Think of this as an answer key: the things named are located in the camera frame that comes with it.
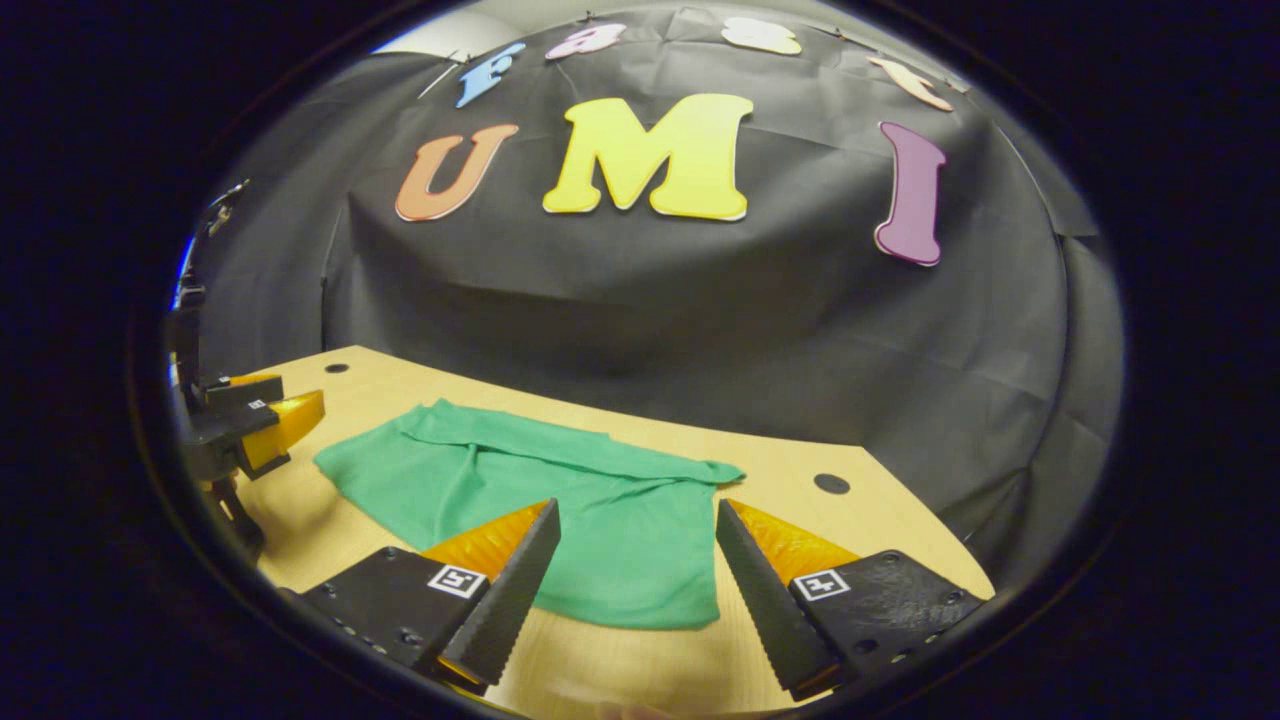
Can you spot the black backdrop cloth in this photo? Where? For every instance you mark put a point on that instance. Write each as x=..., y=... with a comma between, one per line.
x=700, y=330

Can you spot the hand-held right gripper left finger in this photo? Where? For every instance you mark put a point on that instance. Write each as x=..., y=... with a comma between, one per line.
x=515, y=590

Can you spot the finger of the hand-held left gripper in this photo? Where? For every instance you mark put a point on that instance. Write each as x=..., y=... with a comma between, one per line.
x=245, y=392
x=225, y=430

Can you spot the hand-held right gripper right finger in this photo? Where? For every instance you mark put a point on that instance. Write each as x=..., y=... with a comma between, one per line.
x=765, y=610

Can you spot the green T-shirt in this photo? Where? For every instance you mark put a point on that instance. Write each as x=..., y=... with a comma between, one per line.
x=600, y=540

